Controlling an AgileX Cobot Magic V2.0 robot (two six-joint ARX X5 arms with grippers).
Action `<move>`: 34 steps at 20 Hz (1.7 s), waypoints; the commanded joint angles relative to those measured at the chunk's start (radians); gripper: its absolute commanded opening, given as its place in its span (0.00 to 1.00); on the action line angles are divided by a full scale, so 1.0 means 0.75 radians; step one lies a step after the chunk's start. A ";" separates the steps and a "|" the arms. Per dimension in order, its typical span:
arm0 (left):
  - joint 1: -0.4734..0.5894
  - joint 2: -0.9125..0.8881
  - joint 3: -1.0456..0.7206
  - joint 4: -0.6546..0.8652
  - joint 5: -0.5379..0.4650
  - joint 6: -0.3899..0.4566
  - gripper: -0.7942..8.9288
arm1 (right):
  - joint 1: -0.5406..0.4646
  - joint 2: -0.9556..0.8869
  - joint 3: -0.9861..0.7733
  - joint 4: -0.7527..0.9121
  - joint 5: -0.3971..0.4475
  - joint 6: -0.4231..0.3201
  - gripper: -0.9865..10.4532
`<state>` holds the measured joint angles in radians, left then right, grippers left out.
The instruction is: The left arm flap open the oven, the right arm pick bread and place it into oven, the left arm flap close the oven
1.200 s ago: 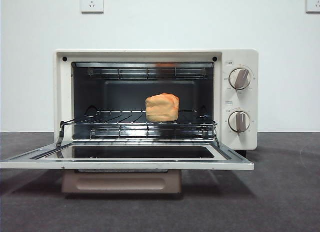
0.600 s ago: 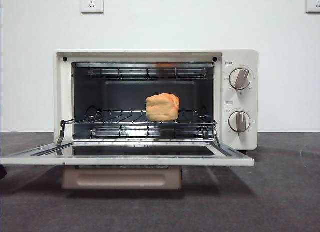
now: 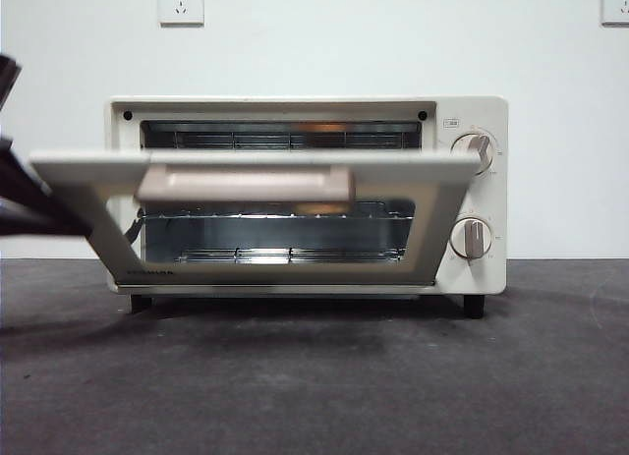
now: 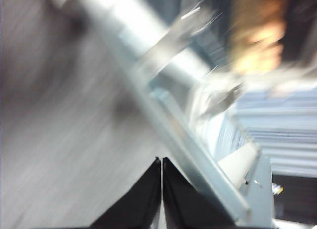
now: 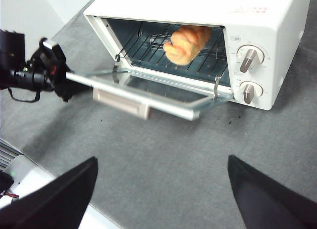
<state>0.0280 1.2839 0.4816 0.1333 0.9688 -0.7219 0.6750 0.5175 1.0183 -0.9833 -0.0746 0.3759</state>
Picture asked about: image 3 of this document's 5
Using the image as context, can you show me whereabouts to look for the white temperature knob, tilted pointer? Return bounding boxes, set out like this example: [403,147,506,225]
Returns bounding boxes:
[450,133,495,177]

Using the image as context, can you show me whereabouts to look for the white Toshiba toaster oven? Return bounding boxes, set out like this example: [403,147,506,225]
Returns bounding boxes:
[29,94,510,320]

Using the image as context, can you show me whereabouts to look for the white wall socket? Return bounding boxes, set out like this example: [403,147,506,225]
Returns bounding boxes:
[156,0,204,26]
[600,0,629,26]

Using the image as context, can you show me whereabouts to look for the glass oven door with handle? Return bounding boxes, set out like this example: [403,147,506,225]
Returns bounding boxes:
[29,148,486,287]

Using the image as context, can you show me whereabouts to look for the metal wire oven rack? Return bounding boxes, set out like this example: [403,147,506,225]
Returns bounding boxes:
[137,207,415,228]

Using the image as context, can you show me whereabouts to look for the white timer knob, straight pointer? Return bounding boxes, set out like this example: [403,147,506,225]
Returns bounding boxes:
[449,216,494,265]

